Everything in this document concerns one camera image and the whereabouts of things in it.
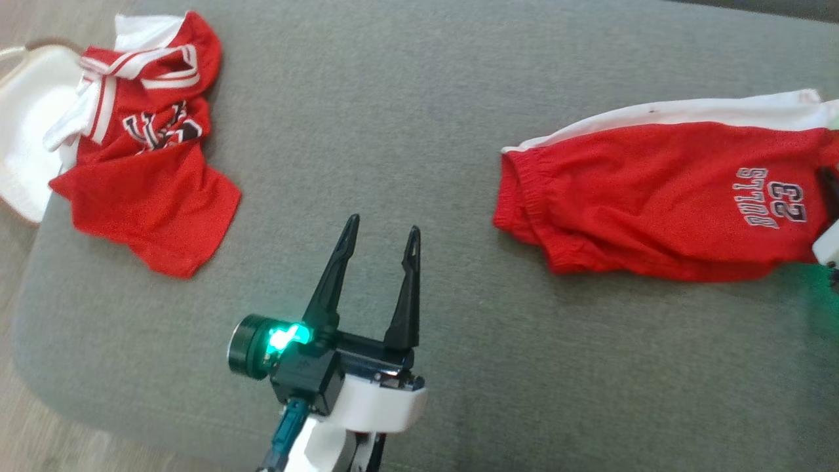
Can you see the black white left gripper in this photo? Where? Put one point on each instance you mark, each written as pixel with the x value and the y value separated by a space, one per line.
pixel 367 400

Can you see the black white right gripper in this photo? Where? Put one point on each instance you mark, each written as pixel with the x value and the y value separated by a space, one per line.
pixel 829 246

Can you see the red Bulls basketball shorts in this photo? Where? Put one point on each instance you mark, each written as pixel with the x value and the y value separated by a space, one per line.
pixel 655 196

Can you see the red white basketball jersey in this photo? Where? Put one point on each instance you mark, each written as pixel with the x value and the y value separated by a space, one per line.
pixel 151 196

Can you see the white laundry basket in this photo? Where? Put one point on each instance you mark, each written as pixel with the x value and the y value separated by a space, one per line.
pixel 26 131

